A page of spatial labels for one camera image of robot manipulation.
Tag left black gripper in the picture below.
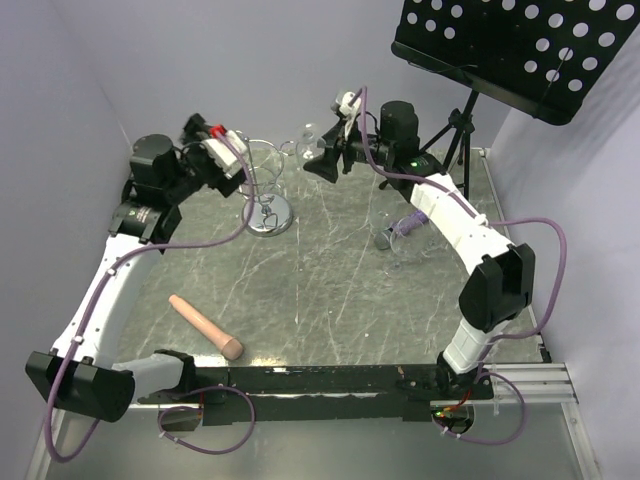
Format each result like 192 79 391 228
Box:
165 115 250 204

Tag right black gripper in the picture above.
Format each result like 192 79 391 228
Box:
303 118 395 185

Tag clear wine glass back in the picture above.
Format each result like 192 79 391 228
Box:
295 123 323 168

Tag clear wine glass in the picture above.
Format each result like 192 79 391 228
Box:
369 206 399 235
388 226 430 273
295 123 323 168

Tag clear wine glass front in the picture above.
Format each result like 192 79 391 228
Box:
369 206 399 235

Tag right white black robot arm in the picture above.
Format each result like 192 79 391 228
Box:
303 92 535 399

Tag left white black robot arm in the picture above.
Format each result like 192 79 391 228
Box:
25 114 248 422

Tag chrome wine glass rack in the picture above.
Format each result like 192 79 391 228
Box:
237 131 294 237

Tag purple glitter microphone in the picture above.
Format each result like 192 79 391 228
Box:
374 210 429 251

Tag beige pink microphone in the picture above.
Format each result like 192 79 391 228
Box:
168 294 244 361

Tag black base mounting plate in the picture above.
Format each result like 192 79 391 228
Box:
140 363 494 426

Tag black perforated music stand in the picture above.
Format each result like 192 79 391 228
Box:
378 0 640 201

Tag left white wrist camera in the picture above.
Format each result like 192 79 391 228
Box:
202 125 248 179

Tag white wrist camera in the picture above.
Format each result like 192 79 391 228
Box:
202 125 248 179
331 89 362 137

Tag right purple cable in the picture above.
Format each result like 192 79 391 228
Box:
349 85 570 446

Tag purple cable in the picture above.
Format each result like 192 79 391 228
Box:
349 85 570 446
43 130 259 464

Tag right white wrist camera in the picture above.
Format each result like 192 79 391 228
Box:
331 89 362 137

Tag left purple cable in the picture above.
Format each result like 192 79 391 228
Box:
43 130 259 464

